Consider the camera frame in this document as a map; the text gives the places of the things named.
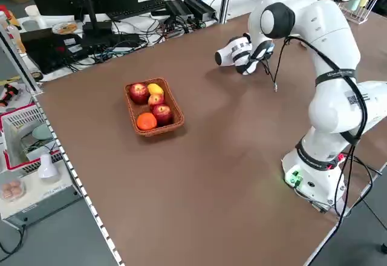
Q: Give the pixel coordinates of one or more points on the yellow lemon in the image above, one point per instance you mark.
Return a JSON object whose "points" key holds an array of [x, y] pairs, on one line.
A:
{"points": [[155, 89]]}

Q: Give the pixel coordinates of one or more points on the black power supply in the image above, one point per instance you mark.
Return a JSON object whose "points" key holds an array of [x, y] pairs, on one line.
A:
{"points": [[178, 9], [201, 7]]}

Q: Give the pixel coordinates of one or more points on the clear egg container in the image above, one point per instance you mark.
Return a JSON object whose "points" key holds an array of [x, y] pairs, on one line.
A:
{"points": [[12, 190]]}

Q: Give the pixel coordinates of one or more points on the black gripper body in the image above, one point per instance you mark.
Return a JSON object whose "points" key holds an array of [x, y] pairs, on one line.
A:
{"points": [[260, 55]]}

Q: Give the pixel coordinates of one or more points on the grey metal cabinet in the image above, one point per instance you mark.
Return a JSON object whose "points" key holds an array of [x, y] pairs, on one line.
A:
{"points": [[39, 199]]}

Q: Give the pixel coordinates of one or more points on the aluminium table edge rail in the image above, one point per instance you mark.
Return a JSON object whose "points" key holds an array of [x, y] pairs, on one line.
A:
{"points": [[75, 181]]}

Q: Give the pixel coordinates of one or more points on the tape roll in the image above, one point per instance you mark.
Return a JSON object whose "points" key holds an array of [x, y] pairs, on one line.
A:
{"points": [[36, 75]]}

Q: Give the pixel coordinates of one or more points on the pale green bowl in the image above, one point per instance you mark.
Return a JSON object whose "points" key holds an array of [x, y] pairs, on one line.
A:
{"points": [[40, 133]]}

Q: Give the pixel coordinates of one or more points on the black electronics box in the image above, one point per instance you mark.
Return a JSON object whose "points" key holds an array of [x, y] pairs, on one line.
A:
{"points": [[51, 51]]}

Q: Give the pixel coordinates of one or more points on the brown wicker basket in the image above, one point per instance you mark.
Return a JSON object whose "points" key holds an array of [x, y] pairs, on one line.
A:
{"points": [[178, 121]]}

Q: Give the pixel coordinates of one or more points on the green cup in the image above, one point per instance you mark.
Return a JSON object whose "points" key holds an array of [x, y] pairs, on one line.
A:
{"points": [[353, 5]]}

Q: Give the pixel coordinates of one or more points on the black keyboard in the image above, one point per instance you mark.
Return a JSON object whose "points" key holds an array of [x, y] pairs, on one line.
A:
{"points": [[136, 9]]}

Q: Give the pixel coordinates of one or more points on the red white plastic crate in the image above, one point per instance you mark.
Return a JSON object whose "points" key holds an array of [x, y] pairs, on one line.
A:
{"points": [[9, 118]]}

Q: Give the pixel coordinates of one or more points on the plate of cookies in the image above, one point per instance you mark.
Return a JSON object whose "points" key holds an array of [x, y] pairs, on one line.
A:
{"points": [[65, 27]]}

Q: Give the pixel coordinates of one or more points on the red apple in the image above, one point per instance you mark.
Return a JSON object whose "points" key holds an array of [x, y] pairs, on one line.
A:
{"points": [[156, 99], [162, 115], [139, 92]]}

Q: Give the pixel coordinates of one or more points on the orange fruit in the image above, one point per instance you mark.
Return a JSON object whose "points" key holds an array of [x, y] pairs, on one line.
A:
{"points": [[146, 121]]}

